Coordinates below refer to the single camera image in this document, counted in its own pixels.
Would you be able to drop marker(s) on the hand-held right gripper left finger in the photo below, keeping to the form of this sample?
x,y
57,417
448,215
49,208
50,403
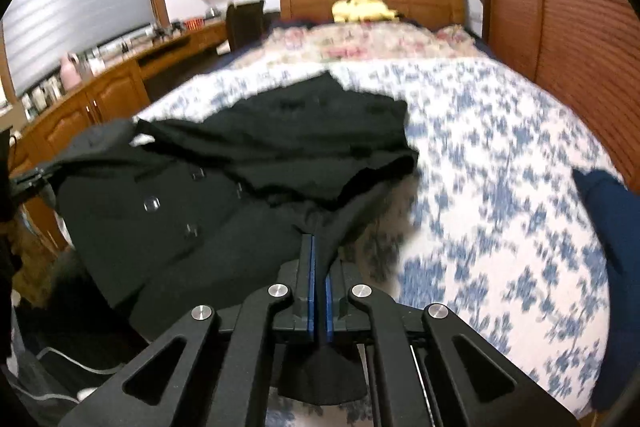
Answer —
x,y
312,292

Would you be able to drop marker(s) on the pink floral quilt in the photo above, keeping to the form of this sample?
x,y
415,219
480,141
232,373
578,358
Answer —
x,y
375,44

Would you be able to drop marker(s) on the white tissue box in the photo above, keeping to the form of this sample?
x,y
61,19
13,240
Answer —
x,y
97,65

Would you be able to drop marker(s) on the group of small bottles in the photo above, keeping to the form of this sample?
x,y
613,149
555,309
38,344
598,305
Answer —
x,y
42,94

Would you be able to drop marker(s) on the wooden louvred wardrobe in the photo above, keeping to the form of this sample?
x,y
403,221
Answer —
x,y
575,32

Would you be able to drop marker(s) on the navy blue cloth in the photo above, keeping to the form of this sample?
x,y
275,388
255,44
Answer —
x,y
620,257

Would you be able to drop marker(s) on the wooden desk cabinet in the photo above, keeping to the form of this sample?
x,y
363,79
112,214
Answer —
x,y
115,82

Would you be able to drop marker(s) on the dark chair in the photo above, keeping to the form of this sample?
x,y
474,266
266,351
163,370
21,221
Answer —
x,y
245,24

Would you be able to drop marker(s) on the black gadget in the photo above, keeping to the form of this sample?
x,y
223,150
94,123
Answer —
x,y
162,32

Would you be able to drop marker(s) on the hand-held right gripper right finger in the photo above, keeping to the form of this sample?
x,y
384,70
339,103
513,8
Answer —
x,y
329,307

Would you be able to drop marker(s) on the dark grey garment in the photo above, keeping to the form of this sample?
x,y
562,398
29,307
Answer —
x,y
100,137

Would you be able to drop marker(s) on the yellow plush toy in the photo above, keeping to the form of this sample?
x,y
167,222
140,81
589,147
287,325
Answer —
x,y
365,9

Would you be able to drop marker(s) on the dark bag with grey trim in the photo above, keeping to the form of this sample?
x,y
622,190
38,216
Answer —
x,y
55,372

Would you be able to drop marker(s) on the red basket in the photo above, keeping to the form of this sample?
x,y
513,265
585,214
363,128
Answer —
x,y
194,25

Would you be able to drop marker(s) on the grey window blind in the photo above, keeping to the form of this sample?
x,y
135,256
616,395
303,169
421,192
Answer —
x,y
85,7

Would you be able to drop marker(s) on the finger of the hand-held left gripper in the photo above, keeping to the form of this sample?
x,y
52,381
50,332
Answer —
x,y
32,181

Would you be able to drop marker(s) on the blue floral bed sheet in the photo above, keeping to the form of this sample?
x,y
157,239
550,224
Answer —
x,y
500,157

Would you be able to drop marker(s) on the pink thermos jug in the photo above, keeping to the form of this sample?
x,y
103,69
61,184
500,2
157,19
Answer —
x,y
71,72

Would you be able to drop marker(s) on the grey bowl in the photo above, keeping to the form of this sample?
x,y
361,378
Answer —
x,y
212,12

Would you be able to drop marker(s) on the black buttoned coat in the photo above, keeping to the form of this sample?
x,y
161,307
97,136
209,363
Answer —
x,y
200,187

